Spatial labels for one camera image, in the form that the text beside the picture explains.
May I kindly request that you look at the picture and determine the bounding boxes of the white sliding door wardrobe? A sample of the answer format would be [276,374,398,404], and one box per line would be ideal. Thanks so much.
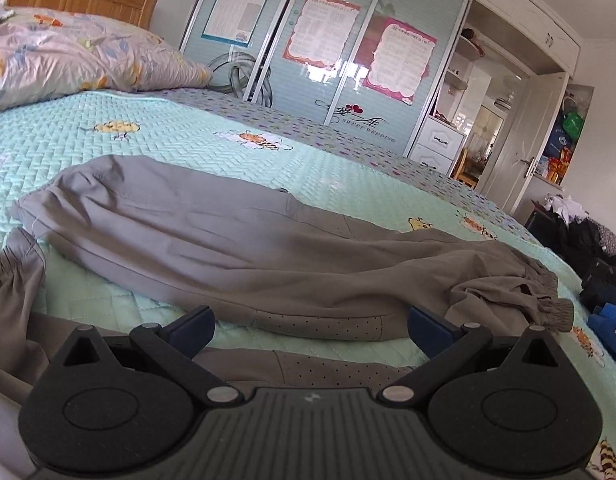
[180,0,586,176]

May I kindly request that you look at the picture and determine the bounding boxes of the blue bag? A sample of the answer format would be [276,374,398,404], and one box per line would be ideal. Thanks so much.
[545,120,573,158]

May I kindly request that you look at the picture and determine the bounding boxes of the white drawer unit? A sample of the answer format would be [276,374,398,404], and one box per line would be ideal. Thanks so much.
[407,115,466,176]

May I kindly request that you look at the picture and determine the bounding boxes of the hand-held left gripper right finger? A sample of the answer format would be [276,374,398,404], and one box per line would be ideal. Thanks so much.
[375,306,571,407]

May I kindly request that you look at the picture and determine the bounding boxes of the blue bordered wall chart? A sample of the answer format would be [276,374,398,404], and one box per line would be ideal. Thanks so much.
[202,0,273,43]

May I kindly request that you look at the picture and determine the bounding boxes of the bee print quilted bedspread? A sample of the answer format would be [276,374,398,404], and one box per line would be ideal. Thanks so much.
[0,87,616,480]

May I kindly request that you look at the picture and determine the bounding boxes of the red snack packets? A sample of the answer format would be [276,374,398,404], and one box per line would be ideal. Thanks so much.
[548,147,573,183]

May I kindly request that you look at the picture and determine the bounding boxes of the pile of dark clothes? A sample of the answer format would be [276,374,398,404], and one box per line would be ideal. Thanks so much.
[528,195,616,311]

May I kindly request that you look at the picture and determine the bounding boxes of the pink bordered wall poster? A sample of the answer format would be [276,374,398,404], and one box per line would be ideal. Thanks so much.
[282,0,361,66]
[363,17,437,106]

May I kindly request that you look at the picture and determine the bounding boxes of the wooden chair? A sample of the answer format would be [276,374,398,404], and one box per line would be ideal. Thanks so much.
[455,147,481,188]

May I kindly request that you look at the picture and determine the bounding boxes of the green bag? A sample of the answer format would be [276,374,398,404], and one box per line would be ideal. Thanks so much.
[562,110,586,141]

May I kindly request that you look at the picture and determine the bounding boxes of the grey pants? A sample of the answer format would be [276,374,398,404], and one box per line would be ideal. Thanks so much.
[0,155,576,406]

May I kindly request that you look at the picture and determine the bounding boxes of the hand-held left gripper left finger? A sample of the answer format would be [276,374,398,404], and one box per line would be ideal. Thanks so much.
[50,305,245,407]

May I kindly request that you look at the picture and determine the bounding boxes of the sliding-door wardrobe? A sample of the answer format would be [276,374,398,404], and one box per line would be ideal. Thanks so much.
[480,72,571,216]

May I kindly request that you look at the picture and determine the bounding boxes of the blue garment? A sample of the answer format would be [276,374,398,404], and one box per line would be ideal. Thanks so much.
[588,300,616,358]

